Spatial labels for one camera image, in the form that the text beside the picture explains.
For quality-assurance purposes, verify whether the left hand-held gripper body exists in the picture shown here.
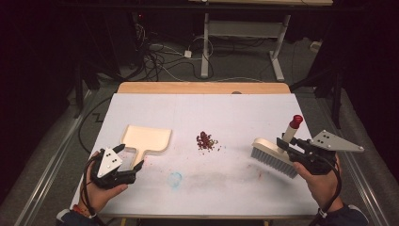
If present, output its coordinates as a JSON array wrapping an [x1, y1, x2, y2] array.
[[90, 147, 137, 190]]

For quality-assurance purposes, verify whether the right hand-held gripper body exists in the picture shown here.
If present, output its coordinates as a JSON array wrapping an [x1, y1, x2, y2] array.
[[286, 129, 366, 176]]

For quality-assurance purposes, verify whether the cream brush with red cap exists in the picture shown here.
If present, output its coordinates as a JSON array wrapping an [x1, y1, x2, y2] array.
[[249, 114, 305, 180]]

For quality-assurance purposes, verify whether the cream dustpan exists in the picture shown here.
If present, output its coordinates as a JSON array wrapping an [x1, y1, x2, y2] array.
[[120, 124, 173, 168]]

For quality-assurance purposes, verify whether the pile of red beans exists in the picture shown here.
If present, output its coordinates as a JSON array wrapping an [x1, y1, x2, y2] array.
[[196, 130, 222, 153]]

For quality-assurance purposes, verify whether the person's right hand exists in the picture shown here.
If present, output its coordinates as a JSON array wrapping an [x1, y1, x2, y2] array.
[[293, 153, 344, 212]]

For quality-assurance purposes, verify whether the person's left hand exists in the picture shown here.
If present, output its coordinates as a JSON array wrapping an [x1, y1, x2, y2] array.
[[78, 151, 129, 215]]

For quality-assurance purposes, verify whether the black stand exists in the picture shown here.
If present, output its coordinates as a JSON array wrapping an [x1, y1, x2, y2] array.
[[72, 59, 101, 120], [289, 60, 346, 130]]

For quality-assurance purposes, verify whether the white board table cover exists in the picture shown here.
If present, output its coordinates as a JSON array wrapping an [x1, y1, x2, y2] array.
[[70, 92, 321, 218]]

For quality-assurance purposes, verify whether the wooden table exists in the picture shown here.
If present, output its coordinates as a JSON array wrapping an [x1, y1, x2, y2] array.
[[73, 81, 318, 221]]

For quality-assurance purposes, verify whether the small white box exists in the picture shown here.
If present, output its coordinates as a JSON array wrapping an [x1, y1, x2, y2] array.
[[310, 40, 324, 53]]

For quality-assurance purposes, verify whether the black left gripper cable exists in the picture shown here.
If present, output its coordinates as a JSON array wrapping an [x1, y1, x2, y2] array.
[[79, 154, 106, 226]]

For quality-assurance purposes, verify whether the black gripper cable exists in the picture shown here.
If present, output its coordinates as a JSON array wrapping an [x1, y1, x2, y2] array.
[[314, 154, 343, 226], [79, 154, 106, 226]]

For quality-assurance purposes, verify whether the black floor cable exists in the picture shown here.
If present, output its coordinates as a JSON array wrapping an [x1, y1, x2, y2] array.
[[77, 95, 113, 155]]

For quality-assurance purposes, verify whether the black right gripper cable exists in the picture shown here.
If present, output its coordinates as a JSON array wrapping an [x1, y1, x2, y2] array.
[[314, 154, 343, 226]]

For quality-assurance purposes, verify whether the aluminium floor rail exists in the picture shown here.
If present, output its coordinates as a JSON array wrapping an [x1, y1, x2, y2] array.
[[13, 89, 96, 226], [316, 97, 391, 226]]

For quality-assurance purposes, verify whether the red bracelet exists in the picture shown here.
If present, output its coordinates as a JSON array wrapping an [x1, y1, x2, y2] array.
[[72, 204, 89, 218]]

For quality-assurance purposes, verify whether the tangle of black cables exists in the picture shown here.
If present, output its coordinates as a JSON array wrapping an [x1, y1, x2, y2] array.
[[131, 23, 215, 83]]

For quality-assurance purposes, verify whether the white desk with metal frame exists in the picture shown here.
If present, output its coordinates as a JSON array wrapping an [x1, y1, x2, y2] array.
[[187, 0, 334, 83]]

